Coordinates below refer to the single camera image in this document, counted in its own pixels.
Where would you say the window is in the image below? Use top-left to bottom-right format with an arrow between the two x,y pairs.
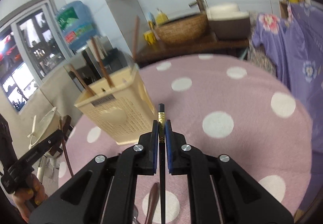
1,0 -> 73,114

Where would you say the wooden chair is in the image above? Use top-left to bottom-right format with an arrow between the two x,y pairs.
49,115 -> 73,156

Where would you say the blue water bottle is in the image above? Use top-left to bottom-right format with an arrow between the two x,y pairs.
55,0 -> 98,52

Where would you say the cream perforated utensil holder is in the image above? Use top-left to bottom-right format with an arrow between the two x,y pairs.
74,66 -> 158,145

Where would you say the left hand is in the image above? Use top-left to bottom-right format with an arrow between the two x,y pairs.
12,174 -> 48,223

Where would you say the yellow soap bottle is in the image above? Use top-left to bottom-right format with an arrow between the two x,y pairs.
155,9 -> 169,25

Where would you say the white and brown rice cooker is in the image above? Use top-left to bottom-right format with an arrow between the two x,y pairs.
206,3 -> 251,40

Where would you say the water dispenser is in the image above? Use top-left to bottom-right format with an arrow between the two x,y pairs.
80,42 -> 132,83

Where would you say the black chopstick gold band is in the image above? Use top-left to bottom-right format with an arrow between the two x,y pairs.
158,104 -> 166,224

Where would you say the yellow mug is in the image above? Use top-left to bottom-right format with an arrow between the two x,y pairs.
144,30 -> 157,45

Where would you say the dark wooden side counter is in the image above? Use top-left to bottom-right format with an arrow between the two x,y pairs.
134,33 -> 249,67

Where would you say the large steel spoon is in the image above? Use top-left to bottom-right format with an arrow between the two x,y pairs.
132,182 -> 160,224

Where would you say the purple floral cloth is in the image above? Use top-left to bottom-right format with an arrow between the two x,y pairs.
252,2 -> 322,210

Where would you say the woven basket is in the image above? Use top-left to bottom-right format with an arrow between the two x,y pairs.
155,13 -> 209,45

